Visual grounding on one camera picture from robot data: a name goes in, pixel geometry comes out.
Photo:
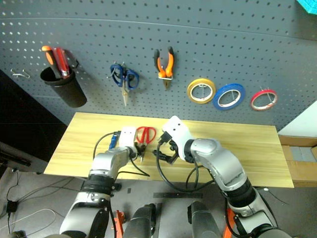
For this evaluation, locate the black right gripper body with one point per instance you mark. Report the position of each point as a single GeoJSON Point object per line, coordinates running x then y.
{"type": "Point", "coordinates": [165, 140]}

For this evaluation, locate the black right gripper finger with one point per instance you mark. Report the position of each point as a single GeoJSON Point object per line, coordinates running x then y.
{"type": "Point", "coordinates": [173, 158]}
{"type": "Point", "coordinates": [159, 154]}

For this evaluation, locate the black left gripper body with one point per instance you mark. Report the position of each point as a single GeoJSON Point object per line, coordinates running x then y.
{"type": "Point", "coordinates": [133, 151]}

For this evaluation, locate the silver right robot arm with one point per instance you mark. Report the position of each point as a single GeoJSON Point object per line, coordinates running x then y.
{"type": "Point", "coordinates": [223, 168]}

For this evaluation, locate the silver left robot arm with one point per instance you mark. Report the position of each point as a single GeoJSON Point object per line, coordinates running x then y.
{"type": "Point", "coordinates": [104, 163]}

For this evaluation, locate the yellow tape roll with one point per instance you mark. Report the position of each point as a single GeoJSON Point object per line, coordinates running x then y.
{"type": "Point", "coordinates": [192, 95]}

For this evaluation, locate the blue tape roll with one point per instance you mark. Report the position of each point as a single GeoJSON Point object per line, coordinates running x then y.
{"type": "Point", "coordinates": [218, 101]}

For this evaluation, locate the red tape roll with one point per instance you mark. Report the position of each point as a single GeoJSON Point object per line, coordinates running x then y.
{"type": "Point", "coordinates": [255, 104]}

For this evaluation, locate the dark grey perforated pegboard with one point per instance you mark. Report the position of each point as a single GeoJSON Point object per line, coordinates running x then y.
{"type": "Point", "coordinates": [173, 29]}

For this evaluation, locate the bare metal pegboard hook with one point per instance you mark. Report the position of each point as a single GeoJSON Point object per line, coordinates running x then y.
{"type": "Point", "coordinates": [19, 74]}

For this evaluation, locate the blue left wrist plug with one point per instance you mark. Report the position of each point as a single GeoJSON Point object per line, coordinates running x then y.
{"type": "Point", "coordinates": [113, 142]}

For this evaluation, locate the black floor strip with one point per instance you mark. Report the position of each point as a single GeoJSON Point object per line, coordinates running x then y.
{"type": "Point", "coordinates": [177, 195]}

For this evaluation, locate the light wooden table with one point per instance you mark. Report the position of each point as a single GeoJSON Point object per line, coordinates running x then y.
{"type": "Point", "coordinates": [235, 148]}

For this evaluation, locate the dark rounded shape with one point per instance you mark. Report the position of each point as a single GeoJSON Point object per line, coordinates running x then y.
{"type": "Point", "coordinates": [203, 220]}
{"type": "Point", "coordinates": [140, 220]}

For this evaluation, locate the orange and black pliers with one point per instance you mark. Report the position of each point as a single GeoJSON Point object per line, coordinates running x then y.
{"type": "Point", "coordinates": [166, 67]}

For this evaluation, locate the black cup holder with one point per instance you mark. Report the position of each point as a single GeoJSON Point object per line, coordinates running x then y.
{"type": "Point", "coordinates": [67, 90]}

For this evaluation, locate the brown cardboard box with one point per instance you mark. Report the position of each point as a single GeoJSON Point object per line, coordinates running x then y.
{"type": "Point", "coordinates": [302, 168]}

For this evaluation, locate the black power adapter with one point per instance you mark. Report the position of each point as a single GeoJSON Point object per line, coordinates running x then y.
{"type": "Point", "coordinates": [11, 206]}

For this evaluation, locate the white panel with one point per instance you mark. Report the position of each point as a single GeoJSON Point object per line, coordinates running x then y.
{"type": "Point", "coordinates": [302, 121]}

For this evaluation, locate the teal foam block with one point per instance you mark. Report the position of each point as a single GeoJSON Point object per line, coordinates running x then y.
{"type": "Point", "coordinates": [308, 5]}

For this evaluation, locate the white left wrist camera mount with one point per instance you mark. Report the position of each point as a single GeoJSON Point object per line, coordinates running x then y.
{"type": "Point", "coordinates": [127, 137]}

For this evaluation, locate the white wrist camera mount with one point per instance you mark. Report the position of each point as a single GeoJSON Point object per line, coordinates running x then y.
{"type": "Point", "coordinates": [127, 137]}
{"type": "Point", "coordinates": [179, 134]}

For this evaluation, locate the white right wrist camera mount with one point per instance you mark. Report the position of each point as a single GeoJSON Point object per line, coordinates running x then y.
{"type": "Point", "coordinates": [179, 134]}

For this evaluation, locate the orange frame piece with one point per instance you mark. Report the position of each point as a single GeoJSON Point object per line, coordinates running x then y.
{"type": "Point", "coordinates": [229, 223]}
{"type": "Point", "coordinates": [119, 223]}

